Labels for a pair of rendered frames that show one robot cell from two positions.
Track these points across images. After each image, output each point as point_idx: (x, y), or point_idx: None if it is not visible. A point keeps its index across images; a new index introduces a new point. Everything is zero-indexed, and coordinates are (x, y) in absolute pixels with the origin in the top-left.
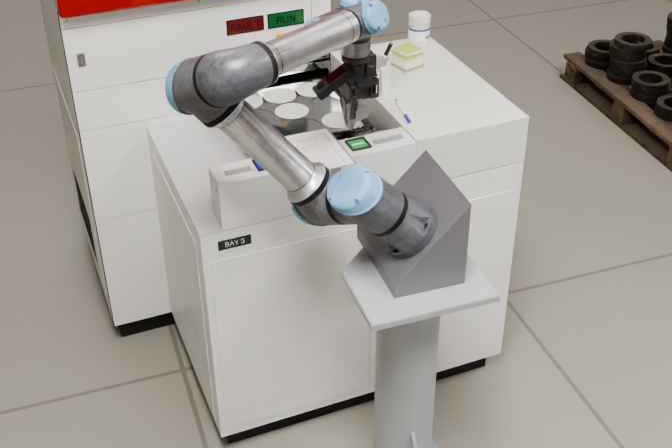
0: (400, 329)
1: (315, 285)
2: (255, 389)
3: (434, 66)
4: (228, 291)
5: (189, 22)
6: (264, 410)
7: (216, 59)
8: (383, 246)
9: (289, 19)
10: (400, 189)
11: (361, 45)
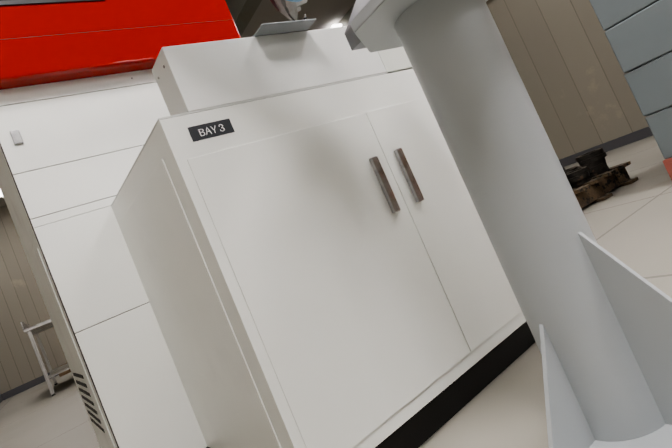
0: (466, 43)
1: (339, 194)
2: (330, 380)
3: None
4: (228, 205)
5: (128, 97)
6: (358, 420)
7: None
8: None
9: None
10: None
11: None
